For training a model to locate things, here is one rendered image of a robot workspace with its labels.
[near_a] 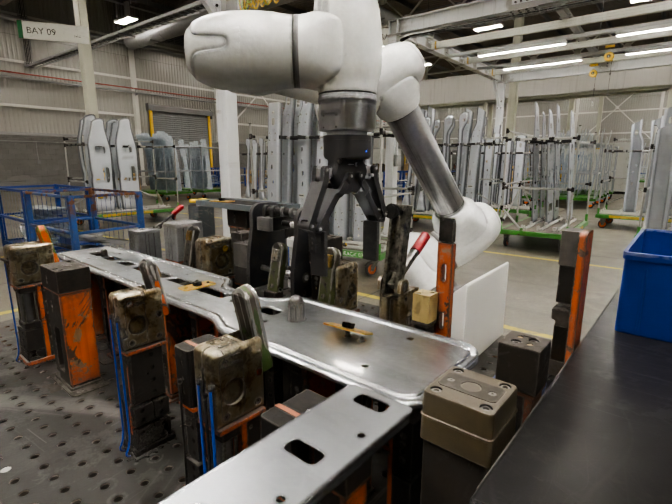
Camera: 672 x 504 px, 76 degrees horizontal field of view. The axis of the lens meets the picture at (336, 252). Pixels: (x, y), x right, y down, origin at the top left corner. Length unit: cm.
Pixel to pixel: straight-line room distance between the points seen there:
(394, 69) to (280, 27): 60
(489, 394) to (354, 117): 41
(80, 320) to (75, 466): 39
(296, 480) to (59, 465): 72
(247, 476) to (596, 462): 32
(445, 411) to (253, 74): 51
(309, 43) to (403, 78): 61
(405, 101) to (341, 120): 61
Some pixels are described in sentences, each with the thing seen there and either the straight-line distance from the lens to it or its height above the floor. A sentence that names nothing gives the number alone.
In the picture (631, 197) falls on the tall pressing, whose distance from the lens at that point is 1027.
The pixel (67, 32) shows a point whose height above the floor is 442.
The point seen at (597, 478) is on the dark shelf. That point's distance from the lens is 47.
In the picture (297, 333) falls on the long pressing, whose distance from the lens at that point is 77.
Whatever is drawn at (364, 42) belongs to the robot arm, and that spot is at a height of 146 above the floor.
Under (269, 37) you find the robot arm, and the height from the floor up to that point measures 146.
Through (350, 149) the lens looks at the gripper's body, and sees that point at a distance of 66.
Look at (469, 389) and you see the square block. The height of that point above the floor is 106.
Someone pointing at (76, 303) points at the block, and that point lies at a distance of 130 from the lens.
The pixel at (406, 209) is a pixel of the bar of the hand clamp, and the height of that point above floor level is 121.
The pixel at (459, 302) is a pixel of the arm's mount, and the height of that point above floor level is 91.
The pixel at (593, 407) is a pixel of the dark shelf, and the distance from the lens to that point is 58.
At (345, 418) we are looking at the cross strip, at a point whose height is 100.
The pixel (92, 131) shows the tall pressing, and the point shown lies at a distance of 986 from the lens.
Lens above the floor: 130
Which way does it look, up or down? 12 degrees down
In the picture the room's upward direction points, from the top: straight up
